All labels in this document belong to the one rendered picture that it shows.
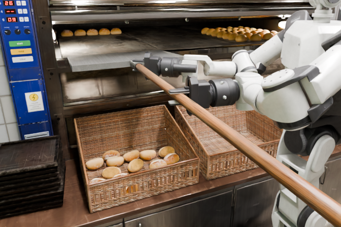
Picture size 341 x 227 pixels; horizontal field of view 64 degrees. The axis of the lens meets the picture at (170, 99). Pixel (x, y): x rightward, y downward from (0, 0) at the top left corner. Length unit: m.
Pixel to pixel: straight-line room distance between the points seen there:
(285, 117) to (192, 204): 0.91
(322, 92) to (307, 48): 0.30
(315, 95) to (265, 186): 1.10
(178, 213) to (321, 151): 0.74
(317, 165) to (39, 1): 1.40
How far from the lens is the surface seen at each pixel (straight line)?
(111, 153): 1.64
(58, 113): 1.65
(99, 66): 1.29
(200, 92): 0.84
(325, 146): 1.13
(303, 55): 0.96
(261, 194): 1.75
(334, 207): 0.47
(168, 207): 1.43
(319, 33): 0.95
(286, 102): 0.67
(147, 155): 1.62
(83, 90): 1.61
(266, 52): 1.26
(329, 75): 0.70
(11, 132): 1.70
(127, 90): 1.64
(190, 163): 1.40
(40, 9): 1.54
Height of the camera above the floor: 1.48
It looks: 20 degrees down
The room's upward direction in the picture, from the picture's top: straight up
